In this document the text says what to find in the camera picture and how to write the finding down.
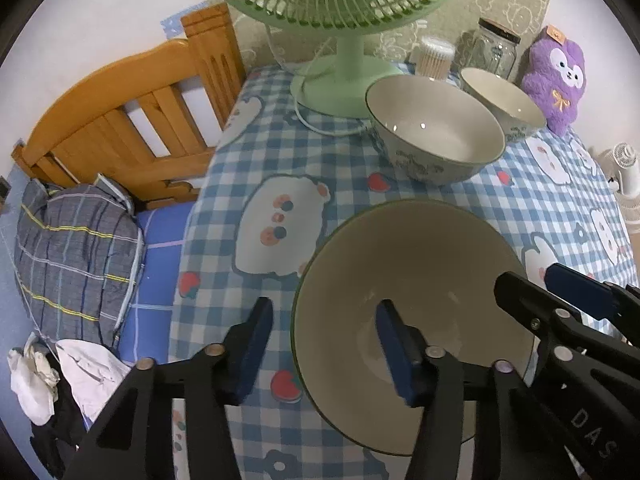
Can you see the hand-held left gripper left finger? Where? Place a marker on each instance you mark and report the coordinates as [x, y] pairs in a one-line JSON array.
[[252, 355]]

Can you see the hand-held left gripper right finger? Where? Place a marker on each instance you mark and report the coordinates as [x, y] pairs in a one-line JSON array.
[[395, 360]]

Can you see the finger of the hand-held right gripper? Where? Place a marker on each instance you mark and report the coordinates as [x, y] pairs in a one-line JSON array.
[[580, 290], [520, 292]]

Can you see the green rimmed ceramic bowl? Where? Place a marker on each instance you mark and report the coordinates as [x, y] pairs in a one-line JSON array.
[[425, 270]]

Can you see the white floral bowl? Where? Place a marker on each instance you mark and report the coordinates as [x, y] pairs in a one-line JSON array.
[[430, 120], [505, 97]]

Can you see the white desk fan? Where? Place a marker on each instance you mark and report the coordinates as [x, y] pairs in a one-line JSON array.
[[627, 170]]

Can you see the white cloth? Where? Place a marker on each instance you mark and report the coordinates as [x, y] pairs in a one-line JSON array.
[[90, 375]]

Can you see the blue checked tablecloth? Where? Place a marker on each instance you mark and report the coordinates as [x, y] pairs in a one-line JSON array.
[[240, 160]]

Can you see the grey plaid pillow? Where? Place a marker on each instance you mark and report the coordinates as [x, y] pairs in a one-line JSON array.
[[75, 260]]

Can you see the purple plush toy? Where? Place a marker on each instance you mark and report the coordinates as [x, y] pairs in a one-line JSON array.
[[555, 80]]

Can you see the dark clothing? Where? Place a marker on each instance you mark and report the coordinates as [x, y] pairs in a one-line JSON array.
[[55, 445]]

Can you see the crumpled white bag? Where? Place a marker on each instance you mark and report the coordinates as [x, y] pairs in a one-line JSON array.
[[30, 390]]

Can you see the glass jar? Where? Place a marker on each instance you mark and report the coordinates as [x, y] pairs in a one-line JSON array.
[[492, 52]]

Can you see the cotton swab box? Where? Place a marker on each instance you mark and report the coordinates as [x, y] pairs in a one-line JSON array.
[[432, 60]]

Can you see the green desk fan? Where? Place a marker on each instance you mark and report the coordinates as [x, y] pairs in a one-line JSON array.
[[350, 75]]

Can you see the wooden bed headboard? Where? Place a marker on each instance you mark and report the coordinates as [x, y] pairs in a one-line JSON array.
[[100, 110]]

